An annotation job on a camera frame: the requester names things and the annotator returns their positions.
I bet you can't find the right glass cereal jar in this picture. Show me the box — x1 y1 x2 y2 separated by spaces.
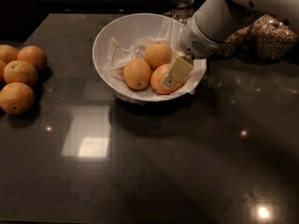
250 15 298 61

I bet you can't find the orange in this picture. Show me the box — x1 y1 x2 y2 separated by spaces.
17 46 47 71
0 82 35 115
4 61 38 87
150 63 184 95
144 41 173 70
122 59 152 91
0 61 6 83
0 45 19 63

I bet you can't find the white bowl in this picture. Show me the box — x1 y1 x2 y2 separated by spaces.
92 12 207 104

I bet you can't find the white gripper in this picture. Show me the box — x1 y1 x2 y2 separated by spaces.
161 13 223 89

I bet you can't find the middle glass cereal jar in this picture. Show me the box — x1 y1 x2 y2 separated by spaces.
216 26 249 58

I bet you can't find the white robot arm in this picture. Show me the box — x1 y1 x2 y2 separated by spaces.
161 0 299 89

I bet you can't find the white paper liner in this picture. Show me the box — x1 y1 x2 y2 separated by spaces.
103 18 196 103

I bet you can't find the glass cereal jar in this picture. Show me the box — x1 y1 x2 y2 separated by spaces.
250 15 298 61
216 26 249 58

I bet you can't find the orange on table front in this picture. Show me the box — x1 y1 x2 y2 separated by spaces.
0 82 35 115

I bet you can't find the left glass jar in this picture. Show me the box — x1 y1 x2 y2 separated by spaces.
164 0 195 24

